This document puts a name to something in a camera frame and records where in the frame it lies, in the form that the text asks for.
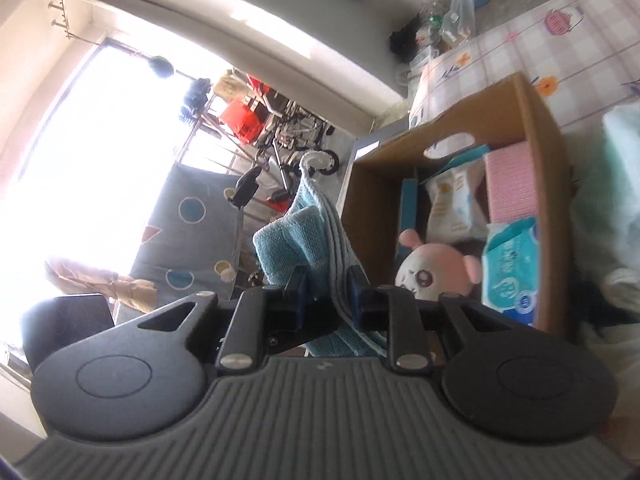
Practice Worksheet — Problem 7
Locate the pink plush toy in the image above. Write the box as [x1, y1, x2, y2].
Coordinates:
[395, 230, 483, 301]

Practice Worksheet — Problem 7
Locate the teal towel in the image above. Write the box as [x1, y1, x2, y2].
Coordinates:
[253, 177, 386, 358]

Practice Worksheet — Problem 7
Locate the blue bandage box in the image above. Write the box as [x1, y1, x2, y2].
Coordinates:
[398, 178, 419, 234]

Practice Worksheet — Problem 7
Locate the white orange wipes pack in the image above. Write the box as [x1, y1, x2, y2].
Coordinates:
[425, 158, 488, 245]

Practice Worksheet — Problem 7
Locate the white blue tissue pack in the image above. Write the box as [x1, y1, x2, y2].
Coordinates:
[480, 217, 539, 326]

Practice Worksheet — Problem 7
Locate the pink knitted cloth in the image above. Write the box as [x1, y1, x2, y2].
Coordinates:
[484, 142, 537, 223]

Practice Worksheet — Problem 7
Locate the grey cushion with circles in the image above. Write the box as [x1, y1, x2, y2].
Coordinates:
[130, 162, 243, 308]

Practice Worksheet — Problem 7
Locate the cardboard box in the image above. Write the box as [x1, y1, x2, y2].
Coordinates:
[341, 74, 570, 336]

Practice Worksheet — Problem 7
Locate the bicycle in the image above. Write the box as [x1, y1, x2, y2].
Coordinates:
[253, 105, 341, 202]

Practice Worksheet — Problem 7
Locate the red crate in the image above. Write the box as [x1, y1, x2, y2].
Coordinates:
[219, 100, 264, 144]

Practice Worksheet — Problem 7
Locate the dark grey chair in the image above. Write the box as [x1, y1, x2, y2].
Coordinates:
[22, 294, 115, 372]

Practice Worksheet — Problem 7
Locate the white green plastic bag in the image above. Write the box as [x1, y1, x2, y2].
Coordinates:
[570, 101, 639, 323]

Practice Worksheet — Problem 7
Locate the clear plastic bag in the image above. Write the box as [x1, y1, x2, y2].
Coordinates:
[440, 0, 476, 48]

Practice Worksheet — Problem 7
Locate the checkered tablecloth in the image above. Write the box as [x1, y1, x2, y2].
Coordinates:
[409, 0, 639, 128]

